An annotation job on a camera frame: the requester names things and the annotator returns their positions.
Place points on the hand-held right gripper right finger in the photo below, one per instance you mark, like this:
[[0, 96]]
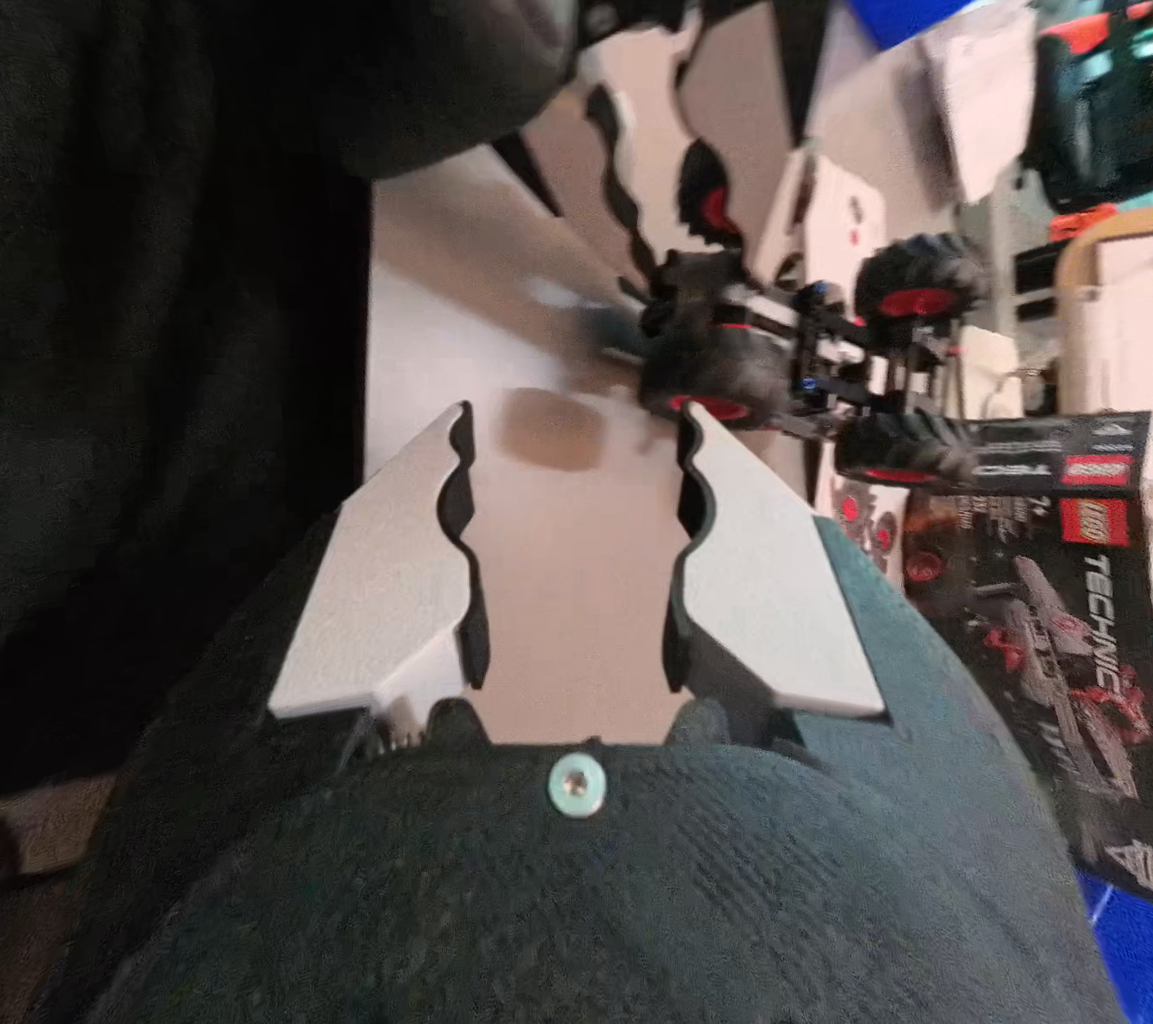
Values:
[[775, 591]]

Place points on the black toy set box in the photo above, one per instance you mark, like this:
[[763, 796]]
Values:
[[1036, 637]]

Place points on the grey desk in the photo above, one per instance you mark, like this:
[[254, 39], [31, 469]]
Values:
[[423, 339]]

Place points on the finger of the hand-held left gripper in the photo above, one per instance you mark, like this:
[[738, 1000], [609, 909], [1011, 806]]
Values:
[[748, 96], [630, 78]]

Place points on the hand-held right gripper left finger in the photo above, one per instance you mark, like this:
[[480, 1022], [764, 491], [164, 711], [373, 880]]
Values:
[[378, 591]]

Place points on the person's black clothing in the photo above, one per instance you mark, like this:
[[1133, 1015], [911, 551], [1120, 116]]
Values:
[[180, 321]]

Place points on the black red toy monster truck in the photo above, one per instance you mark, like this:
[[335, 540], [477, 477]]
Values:
[[721, 348]]

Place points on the white instruction booklet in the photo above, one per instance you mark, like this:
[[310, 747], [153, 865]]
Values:
[[838, 222]]

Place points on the white paper bag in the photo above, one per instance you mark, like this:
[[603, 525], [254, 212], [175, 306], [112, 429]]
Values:
[[982, 96]]

